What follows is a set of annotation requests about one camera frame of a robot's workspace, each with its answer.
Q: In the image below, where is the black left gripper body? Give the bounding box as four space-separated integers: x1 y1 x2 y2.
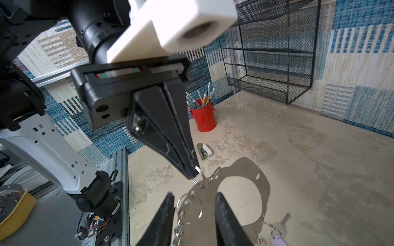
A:
70 55 191 129

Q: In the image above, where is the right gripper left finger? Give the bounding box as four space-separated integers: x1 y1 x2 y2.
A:
136 192 175 246

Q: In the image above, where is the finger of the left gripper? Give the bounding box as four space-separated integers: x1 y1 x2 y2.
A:
126 85 193 180
163 79 199 178

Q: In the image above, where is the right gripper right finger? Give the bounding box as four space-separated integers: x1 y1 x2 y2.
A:
214 192 252 246

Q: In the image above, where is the key with purple tag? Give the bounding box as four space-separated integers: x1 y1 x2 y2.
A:
268 213 291 246

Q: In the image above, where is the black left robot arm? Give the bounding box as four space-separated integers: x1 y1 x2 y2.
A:
1 1 199 239

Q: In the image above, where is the red pencil cup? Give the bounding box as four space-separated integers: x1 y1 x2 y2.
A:
185 83 216 133

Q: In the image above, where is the yellow bowl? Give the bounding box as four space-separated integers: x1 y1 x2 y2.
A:
1 184 36 241

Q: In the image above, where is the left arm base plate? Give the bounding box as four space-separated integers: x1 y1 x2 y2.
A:
75 180 124 246

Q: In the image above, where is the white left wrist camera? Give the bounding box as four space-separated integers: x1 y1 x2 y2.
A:
107 0 238 63

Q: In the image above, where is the black wire mesh shelf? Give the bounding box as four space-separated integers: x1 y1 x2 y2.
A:
221 0 321 104

